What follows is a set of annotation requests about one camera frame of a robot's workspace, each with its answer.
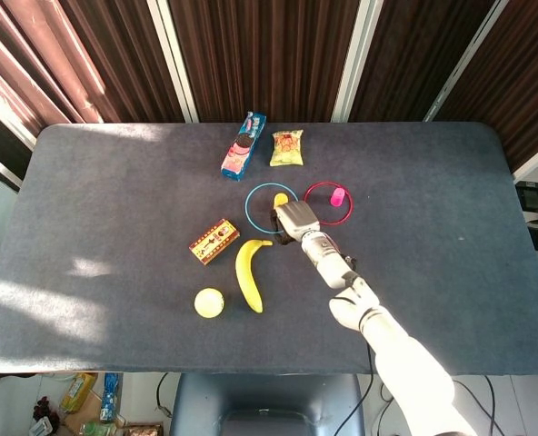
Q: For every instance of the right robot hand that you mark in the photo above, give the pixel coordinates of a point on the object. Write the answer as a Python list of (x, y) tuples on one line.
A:
[(298, 220)]

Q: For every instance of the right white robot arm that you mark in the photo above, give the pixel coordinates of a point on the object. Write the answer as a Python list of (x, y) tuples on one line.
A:
[(401, 359)]

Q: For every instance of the orange small cup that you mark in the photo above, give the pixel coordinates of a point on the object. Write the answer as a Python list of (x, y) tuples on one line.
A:
[(280, 199)]

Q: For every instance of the pink small cup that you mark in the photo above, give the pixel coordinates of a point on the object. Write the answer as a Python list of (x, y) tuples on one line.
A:
[(338, 198)]

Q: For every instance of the yellow-green snack bag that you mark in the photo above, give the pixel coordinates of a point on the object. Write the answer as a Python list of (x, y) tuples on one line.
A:
[(287, 147)]

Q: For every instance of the yellow banana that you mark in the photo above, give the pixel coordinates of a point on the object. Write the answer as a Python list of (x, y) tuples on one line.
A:
[(246, 277)]

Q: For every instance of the red and yellow small box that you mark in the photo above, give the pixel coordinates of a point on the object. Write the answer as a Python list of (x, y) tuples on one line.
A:
[(214, 241)]

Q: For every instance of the blue cookie box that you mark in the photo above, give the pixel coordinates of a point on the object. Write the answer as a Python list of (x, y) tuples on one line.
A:
[(242, 147)]

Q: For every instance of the dark red object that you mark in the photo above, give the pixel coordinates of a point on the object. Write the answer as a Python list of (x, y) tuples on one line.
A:
[(45, 411)]

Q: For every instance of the green and yellow carton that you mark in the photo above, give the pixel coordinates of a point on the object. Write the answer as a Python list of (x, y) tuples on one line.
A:
[(78, 393)]

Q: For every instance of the yellow tennis ball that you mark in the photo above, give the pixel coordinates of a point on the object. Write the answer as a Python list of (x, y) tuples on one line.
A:
[(209, 303)]

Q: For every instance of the blue packet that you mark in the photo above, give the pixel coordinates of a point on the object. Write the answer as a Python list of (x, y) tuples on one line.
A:
[(110, 395)]

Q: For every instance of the green bottle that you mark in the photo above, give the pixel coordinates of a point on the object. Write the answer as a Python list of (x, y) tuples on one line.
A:
[(97, 429)]

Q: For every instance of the brown corrugated partition panel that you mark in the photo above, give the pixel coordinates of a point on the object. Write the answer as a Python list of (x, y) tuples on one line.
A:
[(123, 59), (269, 59), (519, 82), (414, 59)]

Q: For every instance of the blue-grey chair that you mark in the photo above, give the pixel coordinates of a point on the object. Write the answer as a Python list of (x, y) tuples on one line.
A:
[(269, 399)]

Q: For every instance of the brown patterned box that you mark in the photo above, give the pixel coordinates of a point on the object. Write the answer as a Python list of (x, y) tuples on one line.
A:
[(142, 429)]

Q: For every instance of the dark blue felt table cover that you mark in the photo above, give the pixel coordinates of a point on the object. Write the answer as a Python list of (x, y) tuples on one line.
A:
[(114, 204)]

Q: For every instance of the reddish-brown curtain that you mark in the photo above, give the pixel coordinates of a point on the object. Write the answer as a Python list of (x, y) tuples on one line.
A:
[(46, 59)]

